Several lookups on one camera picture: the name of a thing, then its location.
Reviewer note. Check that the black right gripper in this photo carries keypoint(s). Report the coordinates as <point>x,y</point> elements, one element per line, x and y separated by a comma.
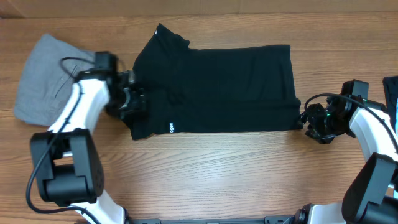
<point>310,116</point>

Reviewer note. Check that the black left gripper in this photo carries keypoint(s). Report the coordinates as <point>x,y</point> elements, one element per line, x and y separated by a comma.
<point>138,102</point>

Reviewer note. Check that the black t-shirt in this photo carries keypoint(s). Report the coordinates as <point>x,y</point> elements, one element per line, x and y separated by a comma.
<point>213,90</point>

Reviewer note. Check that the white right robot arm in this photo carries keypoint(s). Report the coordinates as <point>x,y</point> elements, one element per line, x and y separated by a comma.
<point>366,200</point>

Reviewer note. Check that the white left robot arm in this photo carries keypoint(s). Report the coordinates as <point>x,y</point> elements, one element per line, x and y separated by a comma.
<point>68,174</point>

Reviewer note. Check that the light blue item right edge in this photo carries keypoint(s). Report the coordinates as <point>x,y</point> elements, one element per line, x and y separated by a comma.
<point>396,125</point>

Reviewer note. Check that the dark garment at right edge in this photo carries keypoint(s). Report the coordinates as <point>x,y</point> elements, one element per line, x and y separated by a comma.
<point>390,90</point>

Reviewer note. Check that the folded grey shorts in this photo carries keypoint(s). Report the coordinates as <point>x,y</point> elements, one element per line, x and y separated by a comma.
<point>44,88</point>

